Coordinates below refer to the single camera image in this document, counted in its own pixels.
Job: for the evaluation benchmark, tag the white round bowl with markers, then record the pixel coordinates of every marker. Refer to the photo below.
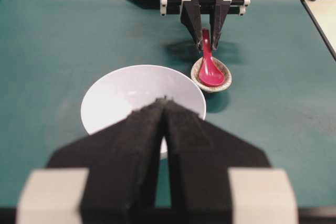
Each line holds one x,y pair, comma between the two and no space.
114,96

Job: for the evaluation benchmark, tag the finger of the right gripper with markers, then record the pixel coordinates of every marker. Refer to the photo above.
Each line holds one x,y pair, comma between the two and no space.
217,17
190,17

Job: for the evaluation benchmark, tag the pink plastic spoon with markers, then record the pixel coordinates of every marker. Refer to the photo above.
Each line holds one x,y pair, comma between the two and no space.
209,74

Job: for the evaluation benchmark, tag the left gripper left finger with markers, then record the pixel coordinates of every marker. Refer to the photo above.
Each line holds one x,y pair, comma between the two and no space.
123,163

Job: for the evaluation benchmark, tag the small crackle-glaze spoon rest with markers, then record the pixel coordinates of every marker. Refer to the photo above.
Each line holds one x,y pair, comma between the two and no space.
221,66

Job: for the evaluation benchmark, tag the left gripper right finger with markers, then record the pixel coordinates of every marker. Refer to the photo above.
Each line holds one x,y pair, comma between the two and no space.
200,155

